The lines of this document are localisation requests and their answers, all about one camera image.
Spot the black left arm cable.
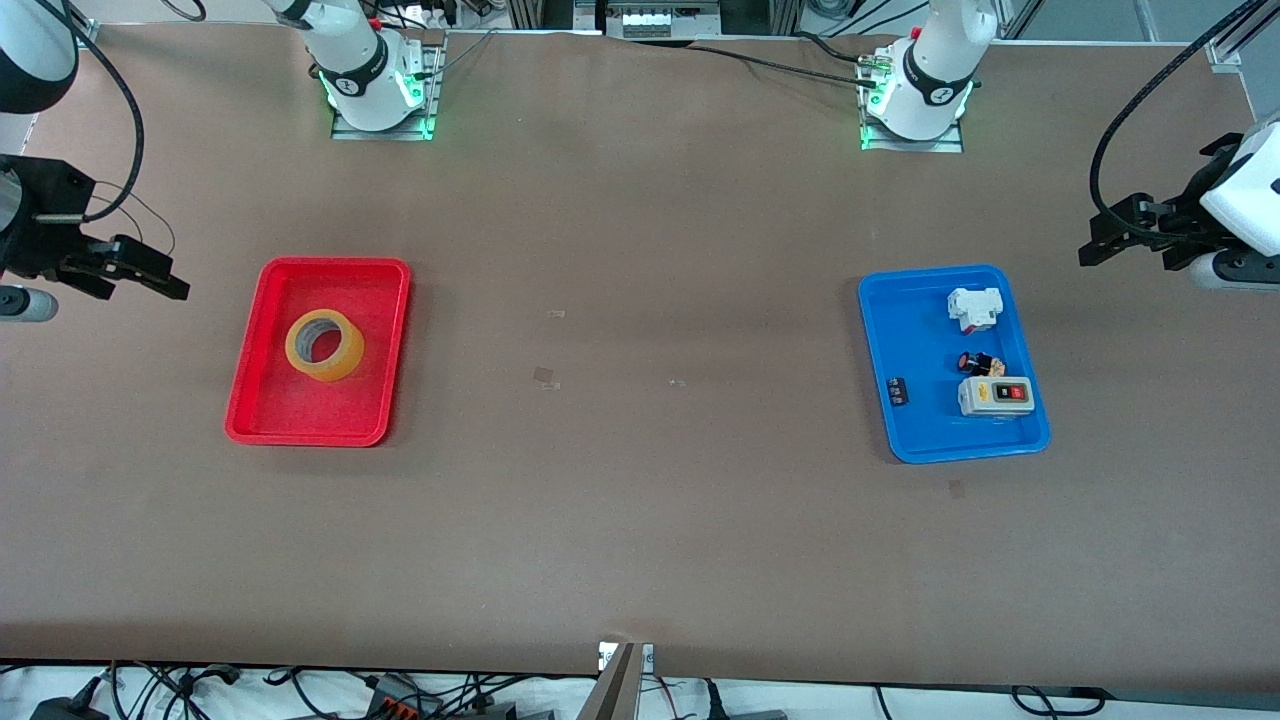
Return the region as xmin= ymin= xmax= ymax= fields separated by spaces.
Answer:
xmin=1089 ymin=0 xmax=1263 ymax=243

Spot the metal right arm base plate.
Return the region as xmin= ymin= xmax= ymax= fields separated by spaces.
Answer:
xmin=330 ymin=30 xmax=443 ymax=141

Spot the yellow tape roll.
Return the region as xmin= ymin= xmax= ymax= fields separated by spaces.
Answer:
xmin=284 ymin=308 xmax=367 ymax=384

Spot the orange black connector block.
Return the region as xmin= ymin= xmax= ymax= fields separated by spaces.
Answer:
xmin=364 ymin=672 xmax=443 ymax=717

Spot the aluminium frame with device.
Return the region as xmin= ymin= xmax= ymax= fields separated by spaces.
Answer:
xmin=505 ymin=0 xmax=803 ymax=41

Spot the black cable on table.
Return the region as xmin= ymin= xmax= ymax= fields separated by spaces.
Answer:
xmin=688 ymin=32 xmax=876 ymax=85

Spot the black looped floor cable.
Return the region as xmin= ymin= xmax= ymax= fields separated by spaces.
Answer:
xmin=1010 ymin=684 xmax=1113 ymax=717

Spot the aluminium profile bar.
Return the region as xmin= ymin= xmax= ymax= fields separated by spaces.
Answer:
xmin=578 ymin=643 xmax=642 ymax=720

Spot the red plastic tray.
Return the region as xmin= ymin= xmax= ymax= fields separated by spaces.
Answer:
xmin=225 ymin=257 xmax=413 ymax=448

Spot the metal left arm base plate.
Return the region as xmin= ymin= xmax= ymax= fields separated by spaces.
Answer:
xmin=858 ymin=60 xmax=966 ymax=153

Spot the grey switch box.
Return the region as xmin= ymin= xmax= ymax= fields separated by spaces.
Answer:
xmin=957 ymin=376 xmax=1036 ymax=418

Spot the white circuit breaker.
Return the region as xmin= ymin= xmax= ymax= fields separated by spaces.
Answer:
xmin=948 ymin=287 xmax=1004 ymax=335

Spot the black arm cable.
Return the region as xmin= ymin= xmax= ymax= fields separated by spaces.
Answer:
xmin=38 ymin=0 xmax=147 ymax=224
xmin=1089 ymin=0 xmax=1263 ymax=243

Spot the blue plastic tray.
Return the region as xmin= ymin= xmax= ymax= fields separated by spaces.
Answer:
xmin=858 ymin=264 xmax=1052 ymax=465

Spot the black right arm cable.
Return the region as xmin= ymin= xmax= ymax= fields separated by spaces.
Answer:
xmin=38 ymin=0 xmax=147 ymax=224

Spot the black power adapter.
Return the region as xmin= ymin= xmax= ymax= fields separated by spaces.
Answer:
xmin=30 ymin=694 xmax=107 ymax=720

